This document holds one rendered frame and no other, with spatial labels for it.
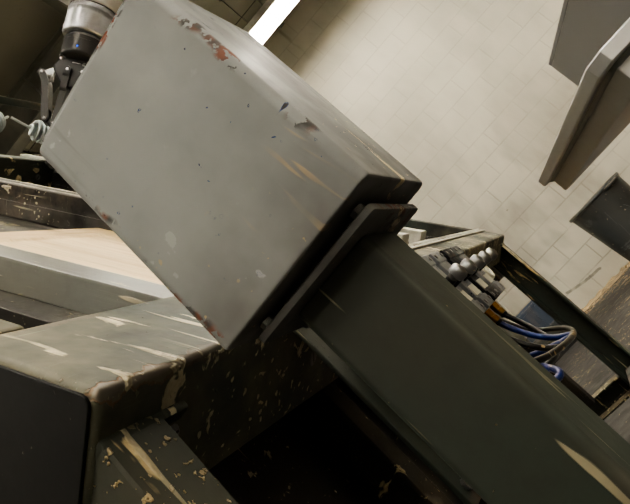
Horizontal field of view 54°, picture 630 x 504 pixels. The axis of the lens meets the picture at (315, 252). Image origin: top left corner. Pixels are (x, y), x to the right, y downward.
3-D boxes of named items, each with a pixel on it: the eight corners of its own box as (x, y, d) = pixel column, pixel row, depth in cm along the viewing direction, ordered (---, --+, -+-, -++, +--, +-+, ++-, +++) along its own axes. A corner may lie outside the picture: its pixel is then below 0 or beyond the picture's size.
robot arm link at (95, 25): (76, 24, 117) (68, 52, 116) (61, -6, 108) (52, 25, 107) (124, 34, 117) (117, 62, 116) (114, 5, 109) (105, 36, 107)
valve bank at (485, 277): (596, 401, 48) (373, 202, 54) (473, 513, 53) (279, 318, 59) (586, 306, 94) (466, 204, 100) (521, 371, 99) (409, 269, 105)
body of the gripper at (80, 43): (115, 58, 115) (102, 104, 113) (69, 49, 115) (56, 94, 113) (105, 36, 108) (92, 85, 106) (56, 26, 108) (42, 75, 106)
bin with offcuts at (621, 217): (697, 222, 445) (622, 164, 461) (645, 275, 451) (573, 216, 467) (676, 230, 494) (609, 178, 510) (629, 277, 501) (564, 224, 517)
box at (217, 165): (383, 187, 28) (133, -33, 33) (236, 367, 32) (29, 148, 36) (437, 193, 39) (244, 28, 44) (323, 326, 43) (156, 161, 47)
